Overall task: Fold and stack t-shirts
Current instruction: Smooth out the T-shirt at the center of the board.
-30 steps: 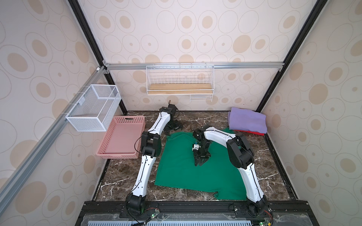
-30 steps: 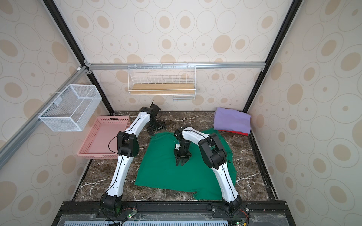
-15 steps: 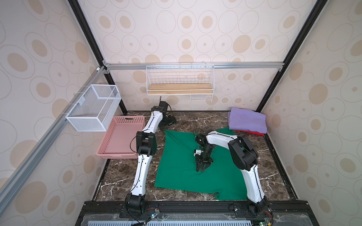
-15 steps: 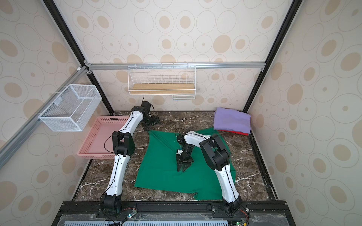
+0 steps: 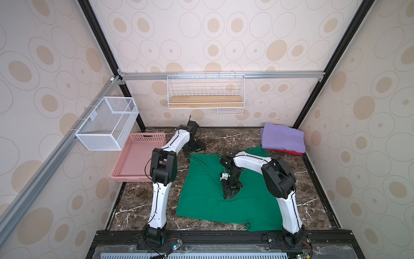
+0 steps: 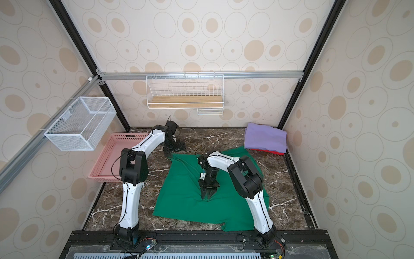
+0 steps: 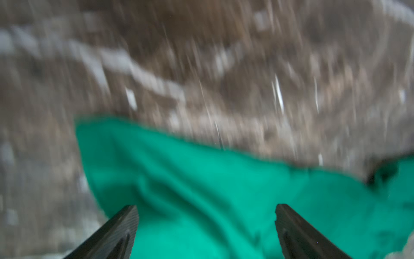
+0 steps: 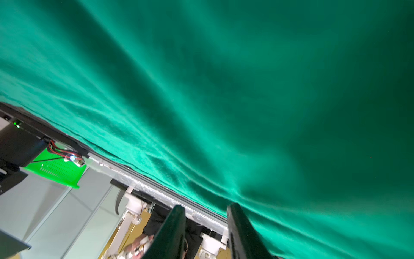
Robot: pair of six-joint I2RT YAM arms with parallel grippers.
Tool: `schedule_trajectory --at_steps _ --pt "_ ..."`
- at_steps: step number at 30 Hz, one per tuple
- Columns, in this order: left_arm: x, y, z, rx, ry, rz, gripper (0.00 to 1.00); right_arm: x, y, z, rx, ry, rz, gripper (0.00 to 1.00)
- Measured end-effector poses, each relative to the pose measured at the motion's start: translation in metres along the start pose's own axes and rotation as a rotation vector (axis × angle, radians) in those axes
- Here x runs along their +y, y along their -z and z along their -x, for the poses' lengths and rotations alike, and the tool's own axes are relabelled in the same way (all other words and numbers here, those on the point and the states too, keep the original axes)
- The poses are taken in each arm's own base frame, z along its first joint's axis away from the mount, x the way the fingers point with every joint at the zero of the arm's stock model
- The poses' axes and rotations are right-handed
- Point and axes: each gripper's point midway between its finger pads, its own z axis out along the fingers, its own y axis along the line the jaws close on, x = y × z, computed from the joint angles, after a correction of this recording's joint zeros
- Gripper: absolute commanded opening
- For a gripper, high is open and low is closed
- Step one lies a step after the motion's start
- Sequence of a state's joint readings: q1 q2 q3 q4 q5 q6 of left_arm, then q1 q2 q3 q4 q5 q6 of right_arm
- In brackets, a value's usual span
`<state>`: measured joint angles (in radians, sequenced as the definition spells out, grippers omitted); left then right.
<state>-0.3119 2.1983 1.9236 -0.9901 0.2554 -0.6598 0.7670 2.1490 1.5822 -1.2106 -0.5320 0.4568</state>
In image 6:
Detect green t-shirt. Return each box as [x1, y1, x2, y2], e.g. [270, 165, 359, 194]
[153, 154, 254, 232]

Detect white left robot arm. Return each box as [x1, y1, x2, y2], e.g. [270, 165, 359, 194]
[114, 121, 185, 246]

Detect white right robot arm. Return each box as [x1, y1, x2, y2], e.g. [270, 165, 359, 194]
[196, 151, 277, 248]

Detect pink plastic basket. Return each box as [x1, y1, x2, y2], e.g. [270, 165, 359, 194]
[88, 132, 148, 182]

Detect folded purple t-shirt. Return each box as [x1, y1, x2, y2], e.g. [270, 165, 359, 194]
[244, 123, 287, 153]

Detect folded red t-shirt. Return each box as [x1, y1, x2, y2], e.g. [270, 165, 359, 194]
[252, 149, 285, 156]

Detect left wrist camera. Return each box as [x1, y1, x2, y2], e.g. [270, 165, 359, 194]
[165, 120, 179, 136]

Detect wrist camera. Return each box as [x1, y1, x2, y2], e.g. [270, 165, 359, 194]
[197, 155, 210, 170]
[165, 120, 179, 136]

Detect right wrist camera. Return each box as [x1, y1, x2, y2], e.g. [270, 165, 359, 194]
[197, 155, 210, 170]

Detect white wire wall shelf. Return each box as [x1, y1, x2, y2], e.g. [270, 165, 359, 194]
[146, 77, 225, 115]

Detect aluminium wall rail back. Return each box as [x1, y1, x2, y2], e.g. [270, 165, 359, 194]
[99, 71, 305, 81]

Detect aluminium wall rail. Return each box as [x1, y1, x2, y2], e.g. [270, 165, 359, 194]
[1, 76, 99, 193]
[99, 71, 305, 81]

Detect white mesh wall basket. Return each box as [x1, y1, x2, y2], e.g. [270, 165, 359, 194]
[44, 97, 116, 151]

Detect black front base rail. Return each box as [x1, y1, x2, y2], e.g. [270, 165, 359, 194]
[60, 230, 338, 259]

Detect aluminium wall rail left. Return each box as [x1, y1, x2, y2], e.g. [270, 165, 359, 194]
[1, 76, 99, 193]

